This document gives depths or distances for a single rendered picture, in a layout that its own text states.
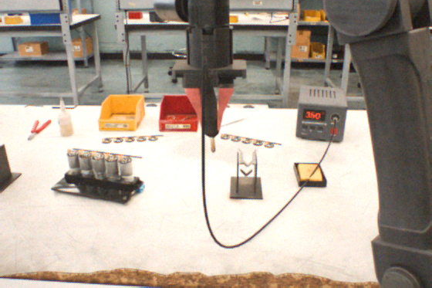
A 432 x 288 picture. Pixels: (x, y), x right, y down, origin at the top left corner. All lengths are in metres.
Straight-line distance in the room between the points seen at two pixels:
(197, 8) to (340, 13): 0.22
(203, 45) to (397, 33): 0.27
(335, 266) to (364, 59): 0.33
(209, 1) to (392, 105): 0.27
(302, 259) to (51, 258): 0.37
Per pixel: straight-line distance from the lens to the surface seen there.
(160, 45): 5.19
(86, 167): 0.76
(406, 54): 0.35
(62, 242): 0.65
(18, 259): 0.64
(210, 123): 0.56
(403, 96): 0.36
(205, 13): 0.51
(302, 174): 0.77
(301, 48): 4.74
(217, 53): 0.52
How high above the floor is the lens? 1.14
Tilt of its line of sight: 23 degrees down
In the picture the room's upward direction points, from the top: straight up
